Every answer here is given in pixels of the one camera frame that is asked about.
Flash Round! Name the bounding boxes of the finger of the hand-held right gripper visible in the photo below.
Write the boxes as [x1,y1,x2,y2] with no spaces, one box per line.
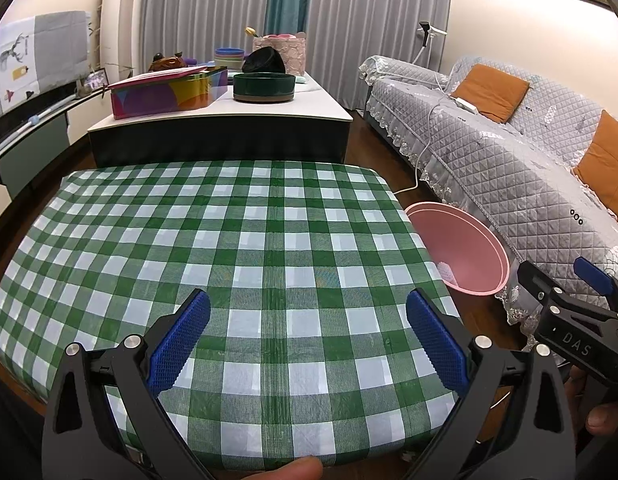
[573,256,618,318]
[516,259,570,311]

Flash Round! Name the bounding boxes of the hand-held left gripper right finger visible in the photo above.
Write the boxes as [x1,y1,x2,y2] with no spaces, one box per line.
[405,287,576,480]

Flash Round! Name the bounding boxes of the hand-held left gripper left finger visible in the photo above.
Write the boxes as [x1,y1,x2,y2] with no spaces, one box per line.
[41,287,212,480]

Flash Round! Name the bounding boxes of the pink plastic basin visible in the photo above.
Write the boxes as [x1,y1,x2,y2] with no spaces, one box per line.
[405,201,511,297]

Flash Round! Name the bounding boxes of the person's right hand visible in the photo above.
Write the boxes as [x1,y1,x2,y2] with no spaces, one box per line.
[562,360,618,438]

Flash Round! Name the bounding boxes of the person's left hand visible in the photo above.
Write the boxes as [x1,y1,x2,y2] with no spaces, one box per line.
[239,457,324,480]

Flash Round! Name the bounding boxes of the orange cushion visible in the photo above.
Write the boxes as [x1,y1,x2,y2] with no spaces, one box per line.
[450,64,531,123]
[572,110,618,221]

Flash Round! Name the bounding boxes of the green checked tablecloth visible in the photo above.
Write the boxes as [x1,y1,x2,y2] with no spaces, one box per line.
[0,160,462,476]

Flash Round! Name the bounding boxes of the grey quilted sofa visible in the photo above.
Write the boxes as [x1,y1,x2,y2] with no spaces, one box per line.
[359,54,618,341]

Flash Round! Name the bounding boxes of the television stand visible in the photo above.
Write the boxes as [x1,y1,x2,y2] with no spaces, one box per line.
[0,82,112,201]

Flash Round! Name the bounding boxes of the white topped coffee table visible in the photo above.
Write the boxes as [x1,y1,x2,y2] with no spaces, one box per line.
[87,71,354,168]

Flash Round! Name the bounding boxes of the colourful tin box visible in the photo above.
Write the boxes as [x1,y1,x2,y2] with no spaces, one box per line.
[107,66,229,121]

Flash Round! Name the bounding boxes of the white floor stand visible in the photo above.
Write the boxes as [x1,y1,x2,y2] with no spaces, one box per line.
[418,21,447,68]

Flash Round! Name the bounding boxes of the white rod with blue grip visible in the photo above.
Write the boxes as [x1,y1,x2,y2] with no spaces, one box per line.
[0,95,82,156]

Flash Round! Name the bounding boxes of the dark green round tin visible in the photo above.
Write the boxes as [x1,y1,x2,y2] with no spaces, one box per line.
[232,72,296,104]

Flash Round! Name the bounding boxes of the stacked plastic bowls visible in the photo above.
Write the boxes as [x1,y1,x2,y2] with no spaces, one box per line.
[214,48,246,68]

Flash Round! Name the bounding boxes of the black hat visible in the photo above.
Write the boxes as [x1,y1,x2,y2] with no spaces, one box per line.
[241,46,286,75]

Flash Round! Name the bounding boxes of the grey curtain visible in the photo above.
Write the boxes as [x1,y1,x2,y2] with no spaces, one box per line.
[139,0,275,68]
[301,0,455,111]

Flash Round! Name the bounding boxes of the pink fabric basket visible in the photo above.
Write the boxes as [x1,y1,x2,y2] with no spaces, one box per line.
[252,32,308,76]

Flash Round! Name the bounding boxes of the grey television cover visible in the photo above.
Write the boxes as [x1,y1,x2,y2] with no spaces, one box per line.
[0,10,90,126]

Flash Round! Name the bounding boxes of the white standing air conditioner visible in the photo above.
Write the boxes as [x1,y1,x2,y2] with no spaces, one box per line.
[116,0,142,83]

